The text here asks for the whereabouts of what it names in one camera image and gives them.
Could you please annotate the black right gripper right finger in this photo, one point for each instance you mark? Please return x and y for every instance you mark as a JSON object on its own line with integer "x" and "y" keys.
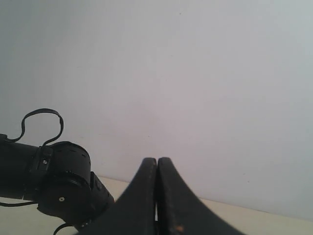
{"x": 180, "y": 211}

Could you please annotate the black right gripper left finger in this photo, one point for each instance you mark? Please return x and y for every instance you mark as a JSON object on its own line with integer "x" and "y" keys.
{"x": 134, "y": 211}

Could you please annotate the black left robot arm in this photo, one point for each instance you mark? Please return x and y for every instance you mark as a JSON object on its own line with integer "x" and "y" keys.
{"x": 57, "y": 178}

